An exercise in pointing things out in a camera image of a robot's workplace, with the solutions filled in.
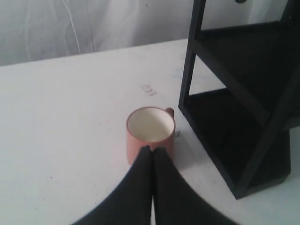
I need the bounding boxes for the black two-tier shelf rack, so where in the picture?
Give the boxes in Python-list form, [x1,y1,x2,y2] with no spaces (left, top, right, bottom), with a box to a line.
[179,0,300,199]

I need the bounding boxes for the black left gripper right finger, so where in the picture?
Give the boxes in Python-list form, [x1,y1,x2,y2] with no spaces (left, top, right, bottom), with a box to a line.
[152,147,236,225]

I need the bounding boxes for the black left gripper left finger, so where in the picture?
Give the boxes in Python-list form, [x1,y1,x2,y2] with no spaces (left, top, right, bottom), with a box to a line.
[75,146,152,225]

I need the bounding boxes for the white backdrop curtain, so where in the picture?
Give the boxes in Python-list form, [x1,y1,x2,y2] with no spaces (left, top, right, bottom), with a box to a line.
[0,0,300,68]

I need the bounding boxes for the pink ceramic mug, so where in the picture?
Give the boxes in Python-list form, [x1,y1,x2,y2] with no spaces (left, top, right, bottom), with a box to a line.
[126,106,176,165]

